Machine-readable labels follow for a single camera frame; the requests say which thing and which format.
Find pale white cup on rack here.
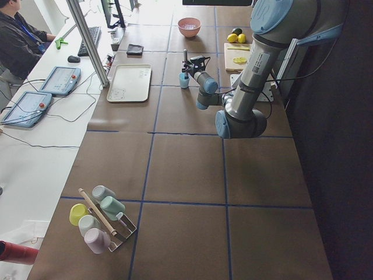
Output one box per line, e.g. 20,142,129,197
78,215,101,237

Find aluminium frame post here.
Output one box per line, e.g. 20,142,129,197
66,0,110,88

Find seated person dark jacket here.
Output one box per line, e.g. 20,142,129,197
1,1,55,79

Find grey cup on rack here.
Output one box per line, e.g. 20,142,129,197
92,185,117,202

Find pink bowl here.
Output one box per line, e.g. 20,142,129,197
178,17,201,38

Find pink cup on rack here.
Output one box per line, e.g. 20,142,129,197
84,228,111,254

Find black keyboard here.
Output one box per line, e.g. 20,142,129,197
77,26,102,57

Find yellow cup on rack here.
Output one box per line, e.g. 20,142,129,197
69,204,89,226

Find green clamp tool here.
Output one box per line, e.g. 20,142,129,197
55,37,68,50

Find red bottle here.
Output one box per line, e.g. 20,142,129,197
1,240,39,265

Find folded grey cloth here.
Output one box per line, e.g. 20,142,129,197
126,44,144,56

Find far teach pendant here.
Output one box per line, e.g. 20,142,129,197
38,66,81,96

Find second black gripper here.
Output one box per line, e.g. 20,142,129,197
182,63,204,78

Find black computer mouse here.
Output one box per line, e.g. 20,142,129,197
68,55,80,63

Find white wire cup rack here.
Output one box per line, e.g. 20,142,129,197
79,188,137,252

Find mint green cup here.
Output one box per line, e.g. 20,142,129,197
100,196,125,221

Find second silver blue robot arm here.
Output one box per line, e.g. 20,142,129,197
182,1,348,139

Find cream bear tray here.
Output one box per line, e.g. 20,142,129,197
107,64,152,103

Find black monitor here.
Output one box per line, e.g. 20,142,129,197
101,0,126,29

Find green avocado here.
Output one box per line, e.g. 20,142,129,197
231,27,242,35

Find near teach pendant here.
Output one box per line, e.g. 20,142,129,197
1,92,53,128

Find light blue plastic cup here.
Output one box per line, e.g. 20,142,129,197
179,72,189,89

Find steel muddler with black tip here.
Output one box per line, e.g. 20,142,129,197
182,49,188,79

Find yellow lemon slices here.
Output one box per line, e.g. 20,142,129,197
233,57,247,65

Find pile of clear ice cubes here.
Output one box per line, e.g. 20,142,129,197
181,24,197,30

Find teach pendant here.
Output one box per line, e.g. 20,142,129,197
1,92,53,128
38,66,81,96

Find yellow lemon near avocado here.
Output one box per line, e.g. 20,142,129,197
227,33,238,43

